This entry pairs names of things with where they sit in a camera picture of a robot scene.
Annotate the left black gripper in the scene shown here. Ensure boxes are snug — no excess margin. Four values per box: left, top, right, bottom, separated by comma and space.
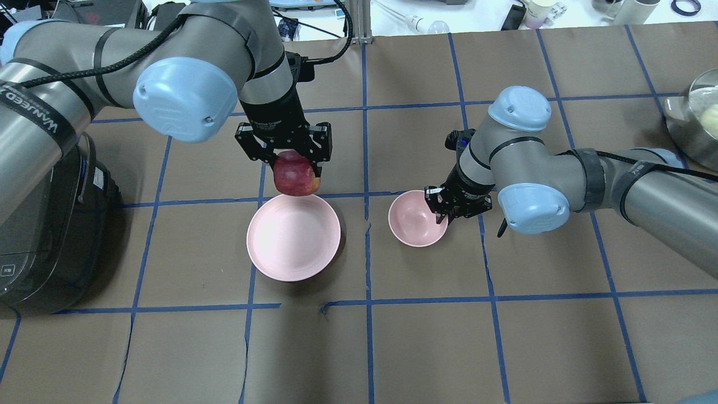
235, 84, 333, 177

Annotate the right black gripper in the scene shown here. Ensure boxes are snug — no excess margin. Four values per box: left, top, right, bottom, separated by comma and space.
424, 166, 508, 238

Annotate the red apple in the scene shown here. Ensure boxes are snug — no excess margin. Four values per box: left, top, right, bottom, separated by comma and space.
273, 149, 321, 196

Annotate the small pink bowl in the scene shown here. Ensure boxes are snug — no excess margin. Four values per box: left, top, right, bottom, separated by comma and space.
388, 191, 448, 247

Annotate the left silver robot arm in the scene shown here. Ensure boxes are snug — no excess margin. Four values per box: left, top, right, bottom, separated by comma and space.
1, 1, 333, 222

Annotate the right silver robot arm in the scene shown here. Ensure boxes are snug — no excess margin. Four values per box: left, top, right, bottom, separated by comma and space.
424, 85, 717, 278

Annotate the pink plate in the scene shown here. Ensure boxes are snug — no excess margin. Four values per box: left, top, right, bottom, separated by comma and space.
246, 195, 342, 282

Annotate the steel pot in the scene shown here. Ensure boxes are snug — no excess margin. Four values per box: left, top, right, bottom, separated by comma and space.
662, 69, 717, 171

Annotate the dark grey rice cooker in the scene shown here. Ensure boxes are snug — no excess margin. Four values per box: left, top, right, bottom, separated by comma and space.
1, 134, 121, 319

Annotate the aluminium frame post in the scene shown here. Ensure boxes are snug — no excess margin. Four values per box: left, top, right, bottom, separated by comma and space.
344, 0, 374, 44

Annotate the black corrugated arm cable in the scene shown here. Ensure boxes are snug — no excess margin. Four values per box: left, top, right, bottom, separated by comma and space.
17, 0, 355, 90

